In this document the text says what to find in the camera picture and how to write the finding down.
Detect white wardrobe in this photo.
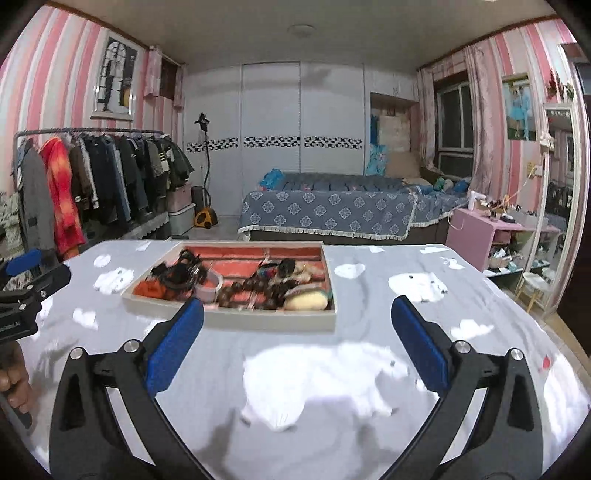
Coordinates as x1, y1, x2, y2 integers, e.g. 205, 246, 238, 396
183, 61, 419, 179

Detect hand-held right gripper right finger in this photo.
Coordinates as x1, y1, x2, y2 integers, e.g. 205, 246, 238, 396
390, 296, 546, 480

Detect window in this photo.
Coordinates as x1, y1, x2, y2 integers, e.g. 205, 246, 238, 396
434, 80, 475, 179

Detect white framed standing mirror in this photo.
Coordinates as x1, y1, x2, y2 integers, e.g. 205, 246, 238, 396
525, 103, 585, 315

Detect black scrunchie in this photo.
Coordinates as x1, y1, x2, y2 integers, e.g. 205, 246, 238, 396
159, 264, 195, 291

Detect row of dark hanging clothes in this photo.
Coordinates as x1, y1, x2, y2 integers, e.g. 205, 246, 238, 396
68, 131, 195, 223

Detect black hair claw clip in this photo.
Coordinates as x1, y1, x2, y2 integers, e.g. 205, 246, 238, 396
177, 249, 206, 274

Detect framed wedding wall poster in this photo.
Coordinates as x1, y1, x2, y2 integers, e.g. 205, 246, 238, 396
91, 34, 140, 119

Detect pink floral curtain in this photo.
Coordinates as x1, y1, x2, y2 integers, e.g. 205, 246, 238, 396
464, 42, 507, 182
414, 65, 440, 170

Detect pile of clothes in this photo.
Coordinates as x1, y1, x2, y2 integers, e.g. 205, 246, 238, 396
0, 191, 25, 261

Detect blue hanging dress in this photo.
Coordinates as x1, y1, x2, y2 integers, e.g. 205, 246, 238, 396
366, 113, 389, 177

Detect person's left hand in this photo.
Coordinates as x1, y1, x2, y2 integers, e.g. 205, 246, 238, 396
0, 344, 34, 415

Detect blue bag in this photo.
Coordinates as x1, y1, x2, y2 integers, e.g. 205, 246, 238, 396
259, 168, 285, 191

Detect brown wooden bead bracelet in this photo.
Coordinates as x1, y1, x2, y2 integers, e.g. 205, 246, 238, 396
216, 272, 289, 311

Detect pink storage box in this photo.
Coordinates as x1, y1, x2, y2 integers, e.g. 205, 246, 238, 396
166, 182, 193, 213

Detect white storage box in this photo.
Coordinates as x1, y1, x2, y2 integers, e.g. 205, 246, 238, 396
167, 205, 195, 234

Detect metal clothes rack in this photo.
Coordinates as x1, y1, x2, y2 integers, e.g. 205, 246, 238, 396
12, 128, 195, 260

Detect white stool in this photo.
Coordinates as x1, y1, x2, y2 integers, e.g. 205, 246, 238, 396
514, 271, 553, 313

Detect yellow garment steamer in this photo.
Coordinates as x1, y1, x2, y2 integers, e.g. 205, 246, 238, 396
193, 112, 221, 230

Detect grey printed bed sheet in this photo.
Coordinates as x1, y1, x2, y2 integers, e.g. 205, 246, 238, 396
18, 240, 588, 480

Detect short pink curtain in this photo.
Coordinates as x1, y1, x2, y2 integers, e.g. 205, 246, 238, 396
143, 45, 163, 99

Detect yellow plush hair clip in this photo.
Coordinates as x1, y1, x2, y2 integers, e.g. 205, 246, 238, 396
283, 288, 334, 311

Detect white tray with brick lining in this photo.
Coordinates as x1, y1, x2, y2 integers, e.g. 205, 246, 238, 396
121, 240, 338, 332

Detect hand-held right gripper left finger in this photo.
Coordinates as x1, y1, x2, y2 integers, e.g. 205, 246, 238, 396
50, 296, 214, 480

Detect orange red coat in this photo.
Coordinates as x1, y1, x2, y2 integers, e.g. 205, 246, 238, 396
39, 137, 87, 258

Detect grey coat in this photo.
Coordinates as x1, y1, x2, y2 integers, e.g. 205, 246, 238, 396
17, 143, 57, 260

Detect wall poster with blue dress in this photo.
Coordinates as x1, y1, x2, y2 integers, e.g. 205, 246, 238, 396
502, 72, 537, 141

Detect blue green plush toys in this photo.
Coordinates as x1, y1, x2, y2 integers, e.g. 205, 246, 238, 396
434, 177, 472, 194

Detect blue patterned bed cover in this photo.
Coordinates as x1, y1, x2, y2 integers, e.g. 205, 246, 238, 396
237, 188, 468, 244

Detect orange scrunchie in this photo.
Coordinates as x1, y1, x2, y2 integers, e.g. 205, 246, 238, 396
135, 279, 168, 299

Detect pink desk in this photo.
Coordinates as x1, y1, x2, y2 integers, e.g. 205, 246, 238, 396
445, 207, 563, 274

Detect cream organza bow hair tie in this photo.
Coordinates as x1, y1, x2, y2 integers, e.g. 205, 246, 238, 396
259, 259, 327, 297

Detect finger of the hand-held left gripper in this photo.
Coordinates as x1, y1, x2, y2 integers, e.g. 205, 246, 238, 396
4, 248, 45, 280
21, 264, 73, 303

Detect white lace cloth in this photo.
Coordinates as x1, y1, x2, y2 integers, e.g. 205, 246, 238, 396
124, 211, 172, 241

